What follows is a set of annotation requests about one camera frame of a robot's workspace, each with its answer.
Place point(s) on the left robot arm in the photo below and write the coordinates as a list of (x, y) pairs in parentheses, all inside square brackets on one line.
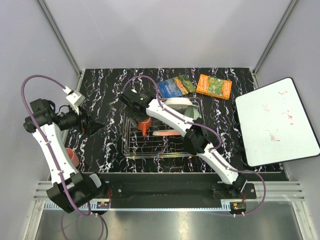
[(70, 188)]

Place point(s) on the white paper plate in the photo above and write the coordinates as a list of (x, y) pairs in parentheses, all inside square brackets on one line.
[(178, 103)]

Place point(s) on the pink cream floral plate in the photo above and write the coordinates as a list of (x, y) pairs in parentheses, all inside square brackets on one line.
[(161, 133)]

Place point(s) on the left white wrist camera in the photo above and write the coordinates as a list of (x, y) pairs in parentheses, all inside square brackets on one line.
[(74, 98)]

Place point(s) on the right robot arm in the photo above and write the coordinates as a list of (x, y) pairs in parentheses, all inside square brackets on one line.
[(196, 138)]

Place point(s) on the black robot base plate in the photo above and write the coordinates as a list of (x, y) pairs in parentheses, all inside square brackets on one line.
[(167, 191)]

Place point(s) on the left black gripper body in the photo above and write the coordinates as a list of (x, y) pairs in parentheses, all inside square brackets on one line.
[(69, 119)]

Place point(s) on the orange green book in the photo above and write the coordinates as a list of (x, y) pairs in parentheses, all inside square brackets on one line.
[(214, 87)]

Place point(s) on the orange mug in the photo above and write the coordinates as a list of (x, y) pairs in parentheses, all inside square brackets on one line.
[(144, 126)]

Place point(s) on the green ceramic bowl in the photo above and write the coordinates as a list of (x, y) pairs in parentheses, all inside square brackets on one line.
[(192, 112)]

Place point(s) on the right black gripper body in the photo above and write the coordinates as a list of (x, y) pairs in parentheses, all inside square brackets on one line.
[(132, 113)]

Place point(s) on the blue landscape book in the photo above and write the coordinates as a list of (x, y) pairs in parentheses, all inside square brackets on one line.
[(176, 87)]

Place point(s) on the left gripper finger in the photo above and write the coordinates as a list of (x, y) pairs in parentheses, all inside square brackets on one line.
[(94, 127), (85, 114)]

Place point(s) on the pink cup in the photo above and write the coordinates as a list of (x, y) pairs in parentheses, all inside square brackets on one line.
[(73, 157)]

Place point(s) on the white whiteboard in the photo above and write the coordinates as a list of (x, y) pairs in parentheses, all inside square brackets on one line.
[(275, 126)]

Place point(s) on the metal wire dish rack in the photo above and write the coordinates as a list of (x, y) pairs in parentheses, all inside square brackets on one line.
[(137, 146)]

